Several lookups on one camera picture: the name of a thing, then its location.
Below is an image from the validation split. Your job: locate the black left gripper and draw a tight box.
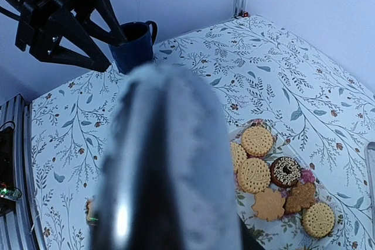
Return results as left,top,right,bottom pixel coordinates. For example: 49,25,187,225
15,0,127,71

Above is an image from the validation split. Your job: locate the floral cookie tray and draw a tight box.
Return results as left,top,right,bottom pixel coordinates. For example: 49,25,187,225
229,119,343,249

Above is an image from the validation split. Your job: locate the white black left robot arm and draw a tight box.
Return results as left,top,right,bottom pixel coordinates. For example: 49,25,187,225
1,0,127,72

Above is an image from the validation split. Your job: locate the dark blue cup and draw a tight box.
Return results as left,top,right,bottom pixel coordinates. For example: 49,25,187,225
109,20,158,74

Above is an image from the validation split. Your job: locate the chocolate sprinkled donut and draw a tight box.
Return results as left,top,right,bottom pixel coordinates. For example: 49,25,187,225
270,156,301,188

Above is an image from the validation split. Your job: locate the dotted tan sandwich cookie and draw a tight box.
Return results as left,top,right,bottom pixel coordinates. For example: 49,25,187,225
302,203,335,238

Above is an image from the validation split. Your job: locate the silver metal tin lid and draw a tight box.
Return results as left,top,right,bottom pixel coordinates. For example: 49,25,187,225
364,142,375,180

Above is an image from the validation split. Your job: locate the aluminium front rail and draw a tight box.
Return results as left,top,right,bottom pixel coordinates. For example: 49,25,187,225
1,95,46,249

